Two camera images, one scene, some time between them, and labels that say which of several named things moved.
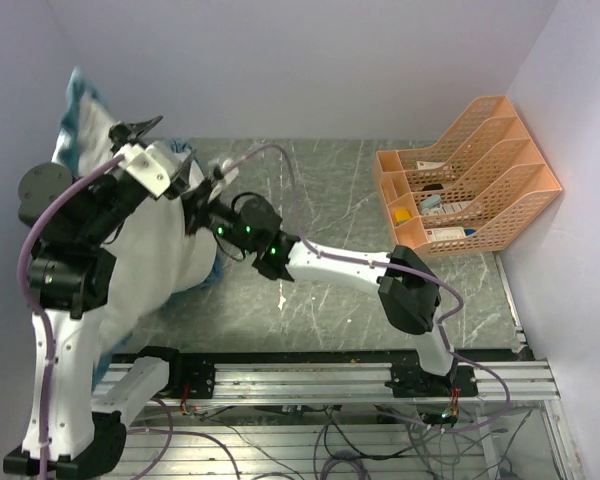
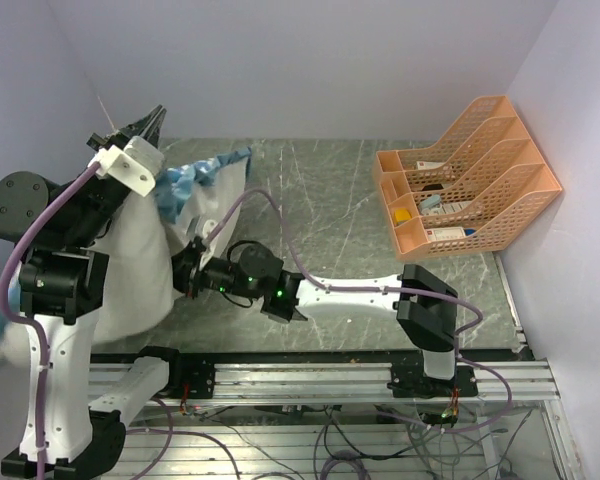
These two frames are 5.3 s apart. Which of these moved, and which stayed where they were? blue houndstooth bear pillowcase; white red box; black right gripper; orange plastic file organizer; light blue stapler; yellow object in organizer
Moved: blue houndstooth bear pillowcase; black right gripper
Stayed: yellow object in organizer; orange plastic file organizer; white red box; light blue stapler
